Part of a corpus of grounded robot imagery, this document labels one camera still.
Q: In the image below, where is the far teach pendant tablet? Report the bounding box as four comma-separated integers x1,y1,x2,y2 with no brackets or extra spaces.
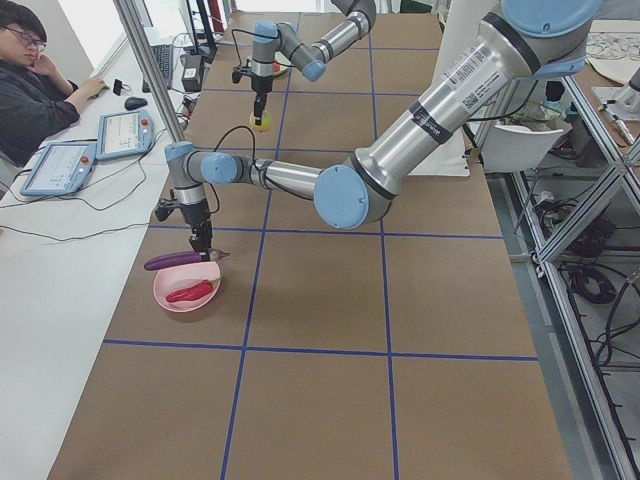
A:
96,109,154,161

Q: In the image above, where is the black keyboard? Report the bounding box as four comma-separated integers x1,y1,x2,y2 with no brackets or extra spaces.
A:
151,44,173,89

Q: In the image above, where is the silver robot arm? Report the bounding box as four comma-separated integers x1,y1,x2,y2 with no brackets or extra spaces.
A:
245,1,377,130
155,1,600,260

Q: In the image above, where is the purple eggplant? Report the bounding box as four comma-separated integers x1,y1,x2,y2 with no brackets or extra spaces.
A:
143,249,230,271

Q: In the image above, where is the green pink peach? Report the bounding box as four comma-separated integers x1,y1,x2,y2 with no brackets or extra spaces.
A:
249,111,272,133

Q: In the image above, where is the teach pendant tablet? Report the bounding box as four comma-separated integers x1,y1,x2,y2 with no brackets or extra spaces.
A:
20,142,96,197
96,109,154,161

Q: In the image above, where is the seated person in black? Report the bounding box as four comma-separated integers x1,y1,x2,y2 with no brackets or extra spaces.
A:
1,1,107,167

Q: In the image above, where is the black computer mouse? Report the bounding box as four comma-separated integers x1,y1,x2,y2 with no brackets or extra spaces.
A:
124,97,148,111

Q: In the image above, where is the red chili pepper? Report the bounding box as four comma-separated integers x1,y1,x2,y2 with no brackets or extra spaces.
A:
165,279,220,303

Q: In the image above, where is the aluminium frame post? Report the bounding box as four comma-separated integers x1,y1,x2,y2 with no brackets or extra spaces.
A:
113,0,185,143

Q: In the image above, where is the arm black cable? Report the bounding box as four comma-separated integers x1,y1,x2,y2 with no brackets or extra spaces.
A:
230,27,257,71
209,124,259,216

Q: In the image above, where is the near teach pendant tablet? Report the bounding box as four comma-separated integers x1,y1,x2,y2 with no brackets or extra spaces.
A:
20,142,96,197

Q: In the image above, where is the light green plate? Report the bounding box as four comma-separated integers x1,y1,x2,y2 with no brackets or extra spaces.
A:
271,52,291,78

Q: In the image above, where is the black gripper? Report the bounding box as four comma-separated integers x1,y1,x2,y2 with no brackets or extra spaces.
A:
251,74,272,125
180,200,212,261

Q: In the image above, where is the pink plate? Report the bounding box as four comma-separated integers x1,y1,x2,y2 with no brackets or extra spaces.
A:
153,262,222,313

